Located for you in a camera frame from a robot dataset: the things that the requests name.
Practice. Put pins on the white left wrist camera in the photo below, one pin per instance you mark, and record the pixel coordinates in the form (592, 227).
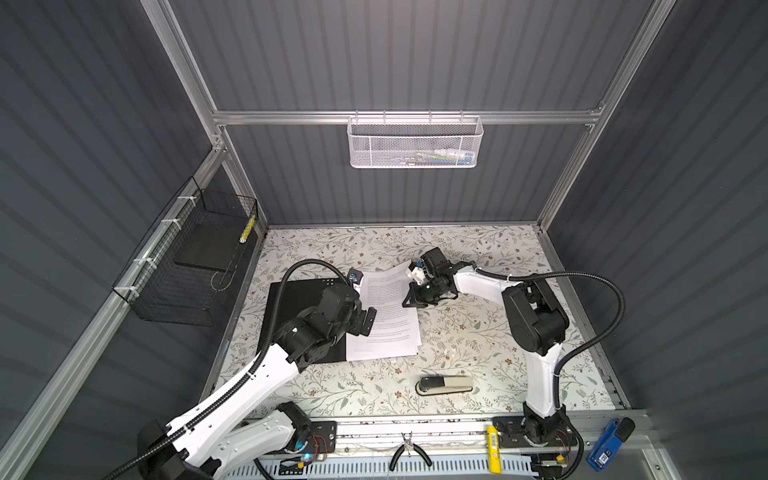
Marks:
(355, 279)

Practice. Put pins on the black pad in basket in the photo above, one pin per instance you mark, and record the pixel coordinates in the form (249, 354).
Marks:
(210, 247)

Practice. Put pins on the white wire mesh basket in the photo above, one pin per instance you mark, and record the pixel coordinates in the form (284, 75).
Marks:
(378, 142)

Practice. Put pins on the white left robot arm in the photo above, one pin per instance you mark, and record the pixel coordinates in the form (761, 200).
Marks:
(208, 441)

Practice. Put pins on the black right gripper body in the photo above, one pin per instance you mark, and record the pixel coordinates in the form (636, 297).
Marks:
(425, 294)

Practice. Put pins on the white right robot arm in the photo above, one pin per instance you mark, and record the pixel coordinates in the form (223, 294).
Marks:
(536, 319)

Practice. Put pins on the pens in white basket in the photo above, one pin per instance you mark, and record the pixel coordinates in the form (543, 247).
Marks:
(441, 157)

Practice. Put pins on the black file folder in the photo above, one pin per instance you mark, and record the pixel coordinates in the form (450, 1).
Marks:
(395, 332)

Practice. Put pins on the yellow utility knife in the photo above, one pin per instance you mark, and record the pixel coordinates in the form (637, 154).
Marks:
(494, 457)

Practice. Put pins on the black wire basket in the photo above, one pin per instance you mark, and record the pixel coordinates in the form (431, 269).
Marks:
(158, 290)

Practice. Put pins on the grey black stapler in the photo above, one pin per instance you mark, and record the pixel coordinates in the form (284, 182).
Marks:
(437, 385)

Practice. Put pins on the black handled pliers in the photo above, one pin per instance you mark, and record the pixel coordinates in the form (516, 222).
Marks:
(408, 447)

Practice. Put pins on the yellow marker in basket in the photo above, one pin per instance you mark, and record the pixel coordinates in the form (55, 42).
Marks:
(247, 230)

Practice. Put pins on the printed sheet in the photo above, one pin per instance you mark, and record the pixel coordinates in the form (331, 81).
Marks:
(387, 306)
(387, 351)

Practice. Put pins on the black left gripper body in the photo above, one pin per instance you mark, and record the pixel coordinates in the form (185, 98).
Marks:
(342, 330)

